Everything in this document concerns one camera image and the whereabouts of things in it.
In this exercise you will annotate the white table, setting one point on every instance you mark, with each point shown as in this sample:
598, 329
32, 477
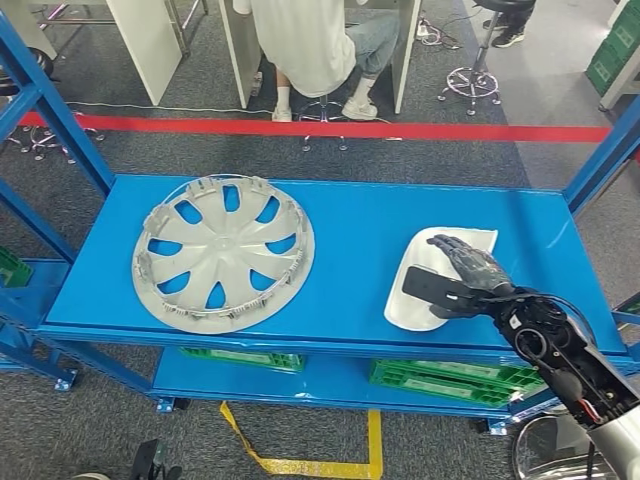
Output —
623, 83

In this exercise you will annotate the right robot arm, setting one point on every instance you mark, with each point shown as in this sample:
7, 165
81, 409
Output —
560, 358

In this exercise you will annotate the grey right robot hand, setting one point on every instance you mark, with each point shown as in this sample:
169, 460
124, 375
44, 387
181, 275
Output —
480, 268

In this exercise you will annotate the person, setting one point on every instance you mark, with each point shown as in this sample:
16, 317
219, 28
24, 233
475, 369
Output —
300, 46
507, 36

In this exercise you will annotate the yellow floor tape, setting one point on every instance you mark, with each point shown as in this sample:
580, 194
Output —
375, 444

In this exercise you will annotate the white desk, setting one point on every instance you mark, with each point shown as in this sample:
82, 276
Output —
145, 46
25, 26
240, 53

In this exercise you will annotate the blue metal shelf rack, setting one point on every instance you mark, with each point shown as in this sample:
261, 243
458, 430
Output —
35, 291
350, 265

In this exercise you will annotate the white power strip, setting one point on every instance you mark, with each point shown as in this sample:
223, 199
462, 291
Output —
423, 29

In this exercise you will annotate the silver wheel hubcap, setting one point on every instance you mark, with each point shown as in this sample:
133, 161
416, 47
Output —
220, 245

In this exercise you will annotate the green plastic crate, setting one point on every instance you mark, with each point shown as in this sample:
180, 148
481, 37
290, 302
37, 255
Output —
450, 387
610, 60
12, 268
250, 360

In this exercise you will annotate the chrome round base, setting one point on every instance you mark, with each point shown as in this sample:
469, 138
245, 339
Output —
535, 450

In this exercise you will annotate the white plastic car part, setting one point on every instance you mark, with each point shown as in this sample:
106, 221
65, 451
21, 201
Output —
410, 305

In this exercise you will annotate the red barrier tape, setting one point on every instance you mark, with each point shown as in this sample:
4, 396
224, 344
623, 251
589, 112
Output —
350, 129

